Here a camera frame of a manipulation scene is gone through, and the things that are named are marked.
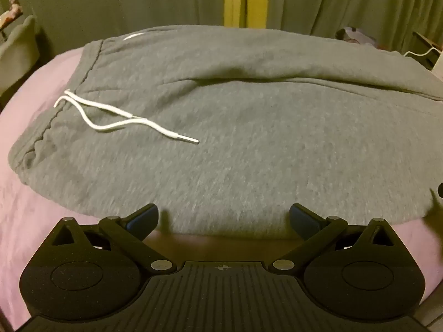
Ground grey sweat pants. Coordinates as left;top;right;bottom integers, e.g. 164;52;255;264
7;24;443;236

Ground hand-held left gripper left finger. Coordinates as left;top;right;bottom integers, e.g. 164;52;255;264
51;203;177;274

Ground dark bedside box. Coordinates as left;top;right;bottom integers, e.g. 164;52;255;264
411;31;443;71

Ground pink bed sheet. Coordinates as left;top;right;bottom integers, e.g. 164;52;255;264
0;46;443;323

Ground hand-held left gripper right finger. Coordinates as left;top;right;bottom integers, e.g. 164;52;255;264
270;203;395;274

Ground small white bedside item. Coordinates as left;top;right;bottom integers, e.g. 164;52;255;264
335;27;377;47

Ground white cable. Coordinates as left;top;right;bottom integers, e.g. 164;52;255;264
402;46;442;58

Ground green curtain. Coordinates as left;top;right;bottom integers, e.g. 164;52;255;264
0;0;226;77
246;0;443;47

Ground small pink white object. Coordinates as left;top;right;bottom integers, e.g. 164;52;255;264
0;0;25;30

